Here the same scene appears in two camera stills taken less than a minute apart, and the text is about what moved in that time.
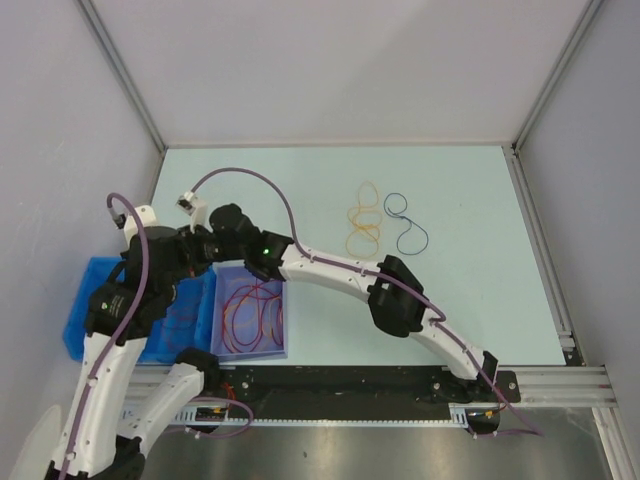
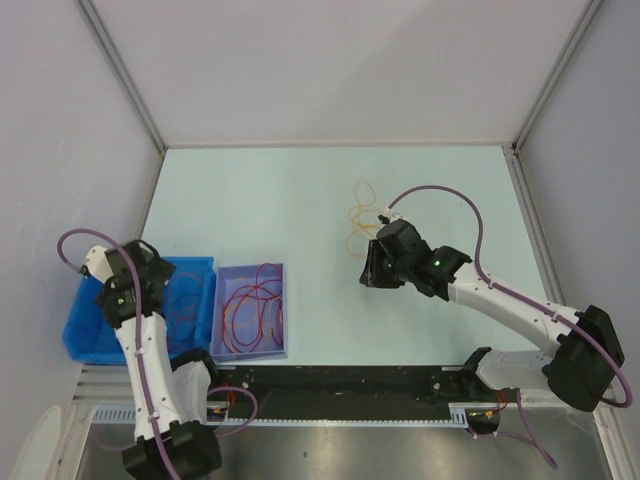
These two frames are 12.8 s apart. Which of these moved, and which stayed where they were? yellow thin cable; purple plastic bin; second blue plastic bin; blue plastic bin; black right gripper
Moved: black right gripper
Stayed: yellow thin cable; second blue plastic bin; purple plastic bin; blue plastic bin
